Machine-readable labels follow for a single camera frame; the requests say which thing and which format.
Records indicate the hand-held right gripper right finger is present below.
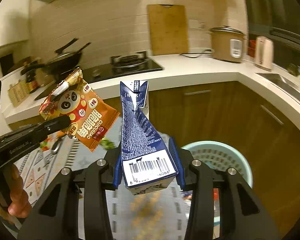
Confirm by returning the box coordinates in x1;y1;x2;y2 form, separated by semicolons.
168;137;282;240

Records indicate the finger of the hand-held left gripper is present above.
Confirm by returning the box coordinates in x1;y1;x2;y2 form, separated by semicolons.
34;81;68;101
0;116;71;143

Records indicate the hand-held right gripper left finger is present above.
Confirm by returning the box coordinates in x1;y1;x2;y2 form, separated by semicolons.
17;142;122;240

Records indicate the orange snack packet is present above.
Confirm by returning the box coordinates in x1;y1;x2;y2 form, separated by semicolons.
39;68;120;153

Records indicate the blue milk carton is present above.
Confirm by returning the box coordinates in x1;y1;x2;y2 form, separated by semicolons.
119;80;179;195

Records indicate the light green plastic basket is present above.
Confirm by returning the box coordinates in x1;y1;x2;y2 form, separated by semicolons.
180;141;253;240

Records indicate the person's left hand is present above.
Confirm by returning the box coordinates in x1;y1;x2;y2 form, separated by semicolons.
0;164;32;220

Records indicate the dark sauce bottle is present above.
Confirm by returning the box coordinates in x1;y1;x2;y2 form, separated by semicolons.
25;67;39;94

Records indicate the green leafy vegetable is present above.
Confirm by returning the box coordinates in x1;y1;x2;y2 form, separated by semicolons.
100;138;115;150

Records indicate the woven bamboo holder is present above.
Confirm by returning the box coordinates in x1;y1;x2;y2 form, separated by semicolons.
7;79;32;107

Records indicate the black wok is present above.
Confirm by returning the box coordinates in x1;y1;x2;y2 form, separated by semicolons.
21;38;85;75

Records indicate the patterned grey tablecloth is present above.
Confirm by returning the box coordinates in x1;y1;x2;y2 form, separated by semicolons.
14;130;190;240

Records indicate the black spatula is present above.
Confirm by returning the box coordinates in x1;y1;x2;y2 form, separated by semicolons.
75;42;92;53

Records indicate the wooden base cabinet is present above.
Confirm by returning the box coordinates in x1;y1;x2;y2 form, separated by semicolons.
9;80;300;230

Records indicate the black gas stove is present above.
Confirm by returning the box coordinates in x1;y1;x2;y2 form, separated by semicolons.
77;51;164;83

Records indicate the beige rice cooker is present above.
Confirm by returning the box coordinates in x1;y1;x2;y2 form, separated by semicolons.
209;26;247;63

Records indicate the wooden cutting board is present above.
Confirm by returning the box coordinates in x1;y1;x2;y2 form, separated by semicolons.
147;4;189;55

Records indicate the steel sink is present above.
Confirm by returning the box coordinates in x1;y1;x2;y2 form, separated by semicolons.
255;72;300;102

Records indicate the red box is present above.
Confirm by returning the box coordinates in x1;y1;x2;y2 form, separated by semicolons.
248;40;257;57

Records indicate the cream electric kettle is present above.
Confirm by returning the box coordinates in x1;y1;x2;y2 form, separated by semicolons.
254;36;274;71

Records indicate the dark window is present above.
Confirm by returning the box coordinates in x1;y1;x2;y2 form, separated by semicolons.
241;0;300;73

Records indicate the black power cable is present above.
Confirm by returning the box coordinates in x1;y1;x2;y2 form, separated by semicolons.
180;48;215;57

